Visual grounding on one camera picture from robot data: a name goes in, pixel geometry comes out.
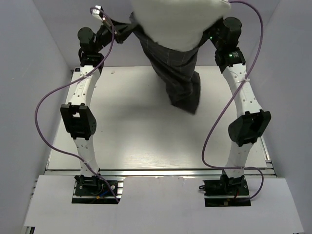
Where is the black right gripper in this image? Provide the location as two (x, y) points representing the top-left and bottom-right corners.
(196, 13), (222, 51)

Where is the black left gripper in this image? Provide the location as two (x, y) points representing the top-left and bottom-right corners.
(93, 16), (136, 52)

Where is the white pillow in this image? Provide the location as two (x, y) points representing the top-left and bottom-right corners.
(131, 0), (231, 52)

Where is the dark grey checked pillowcase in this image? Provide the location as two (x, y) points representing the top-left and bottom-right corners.
(129, 12), (208, 115)

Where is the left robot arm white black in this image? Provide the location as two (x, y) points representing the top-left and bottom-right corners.
(60, 21), (135, 195)

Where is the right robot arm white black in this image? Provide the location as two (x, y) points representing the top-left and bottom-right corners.
(209, 17), (272, 195)

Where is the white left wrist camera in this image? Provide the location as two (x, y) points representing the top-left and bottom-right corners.
(91, 5), (106, 21)

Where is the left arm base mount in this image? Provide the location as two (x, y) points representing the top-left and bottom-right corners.
(72, 175), (121, 205)

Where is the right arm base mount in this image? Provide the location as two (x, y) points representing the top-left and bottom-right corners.
(198, 174), (251, 207)

